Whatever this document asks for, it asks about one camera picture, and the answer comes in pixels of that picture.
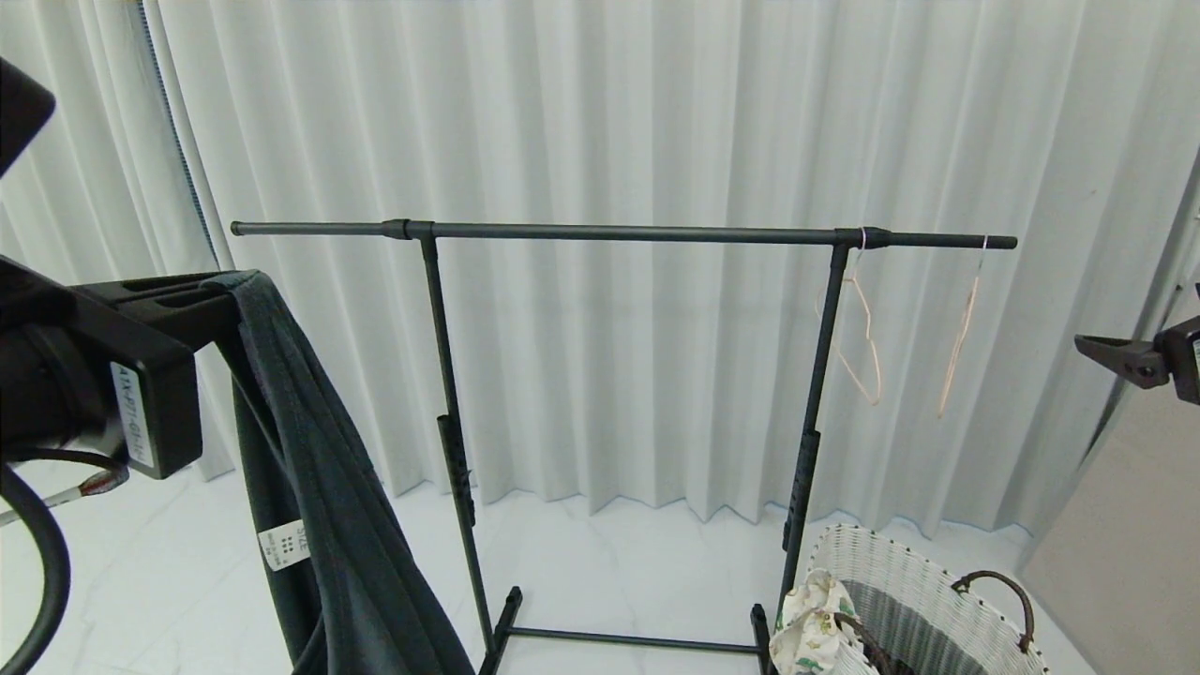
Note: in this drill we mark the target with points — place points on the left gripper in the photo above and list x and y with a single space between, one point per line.
178 403

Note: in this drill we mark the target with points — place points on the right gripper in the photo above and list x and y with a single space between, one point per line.
1186 366

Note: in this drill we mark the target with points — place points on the pink clothes hanger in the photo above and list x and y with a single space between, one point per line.
877 380
950 380

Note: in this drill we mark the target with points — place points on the dark grey garment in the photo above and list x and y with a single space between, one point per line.
356 562

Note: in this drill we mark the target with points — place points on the white laundry basket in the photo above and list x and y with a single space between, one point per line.
900 572

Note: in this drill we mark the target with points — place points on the black clothes rack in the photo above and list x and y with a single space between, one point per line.
609 232

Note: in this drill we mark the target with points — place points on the beige partition panel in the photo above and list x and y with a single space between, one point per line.
1125 562

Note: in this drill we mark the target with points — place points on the cream printed garment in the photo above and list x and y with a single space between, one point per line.
811 623

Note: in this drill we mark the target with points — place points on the white curtain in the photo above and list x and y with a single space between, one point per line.
609 112

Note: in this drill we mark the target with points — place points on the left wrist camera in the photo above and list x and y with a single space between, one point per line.
19 112

